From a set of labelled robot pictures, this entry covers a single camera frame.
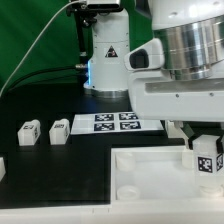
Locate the black cable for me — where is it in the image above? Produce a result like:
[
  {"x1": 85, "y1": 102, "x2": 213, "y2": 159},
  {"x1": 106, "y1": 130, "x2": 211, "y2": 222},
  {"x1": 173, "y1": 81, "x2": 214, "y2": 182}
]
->
[{"x1": 6, "y1": 65, "x2": 89, "y2": 92}]

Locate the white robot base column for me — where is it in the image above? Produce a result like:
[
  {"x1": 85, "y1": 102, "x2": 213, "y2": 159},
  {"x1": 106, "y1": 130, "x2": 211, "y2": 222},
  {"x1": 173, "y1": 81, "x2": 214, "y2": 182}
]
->
[{"x1": 84, "y1": 0, "x2": 130, "y2": 98}]

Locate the grey cable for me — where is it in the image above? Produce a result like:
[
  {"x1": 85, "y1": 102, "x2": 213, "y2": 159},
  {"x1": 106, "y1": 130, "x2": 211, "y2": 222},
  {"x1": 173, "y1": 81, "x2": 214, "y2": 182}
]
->
[{"x1": 0, "y1": 0, "x2": 88, "y2": 100}]

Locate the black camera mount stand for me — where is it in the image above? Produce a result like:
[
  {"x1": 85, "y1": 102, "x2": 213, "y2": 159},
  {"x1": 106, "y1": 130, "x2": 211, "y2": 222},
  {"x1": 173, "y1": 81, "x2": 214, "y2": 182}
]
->
[{"x1": 66, "y1": 0, "x2": 97, "y2": 70}]

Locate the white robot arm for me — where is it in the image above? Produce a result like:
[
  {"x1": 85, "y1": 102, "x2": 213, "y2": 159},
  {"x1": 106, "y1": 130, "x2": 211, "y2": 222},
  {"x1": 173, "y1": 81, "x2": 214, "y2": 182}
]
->
[{"x1": 125, "y1": 0, "x2": 224, "y2": 148}]

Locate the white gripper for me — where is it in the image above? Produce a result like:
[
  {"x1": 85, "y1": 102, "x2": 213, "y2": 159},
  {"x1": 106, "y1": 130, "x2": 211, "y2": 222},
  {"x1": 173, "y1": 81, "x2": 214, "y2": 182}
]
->
[{"x1": 129, "y1": 71, "x2": 224, "y2": 154}]

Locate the white block at left edge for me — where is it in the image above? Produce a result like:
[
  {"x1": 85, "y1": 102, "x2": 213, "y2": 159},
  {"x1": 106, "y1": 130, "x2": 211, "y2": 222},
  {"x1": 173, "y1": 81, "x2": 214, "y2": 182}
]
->
[{"x1": 0, "y1": 157, "x2": 6, "y2": 182}]

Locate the white square table top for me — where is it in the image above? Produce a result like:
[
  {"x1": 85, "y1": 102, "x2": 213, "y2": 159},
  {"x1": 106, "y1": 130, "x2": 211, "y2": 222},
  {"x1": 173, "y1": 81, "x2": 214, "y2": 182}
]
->
[{"x1": 111, "y1": 146, "x2": 224, "y2": 202}]

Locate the white sheet with markers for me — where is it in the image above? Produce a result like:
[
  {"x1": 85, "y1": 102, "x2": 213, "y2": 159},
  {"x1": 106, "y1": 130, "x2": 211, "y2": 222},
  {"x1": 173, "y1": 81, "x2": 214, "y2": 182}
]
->
[{"x1": 71, "y1": 112, "x2": 163, "y2": 135}]

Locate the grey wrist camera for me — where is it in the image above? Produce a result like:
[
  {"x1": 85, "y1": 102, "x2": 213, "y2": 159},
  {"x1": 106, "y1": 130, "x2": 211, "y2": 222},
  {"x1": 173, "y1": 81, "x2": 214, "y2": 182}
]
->
[{"x1": 124, "y1": 38, "x2": 165, "y2": 71}]

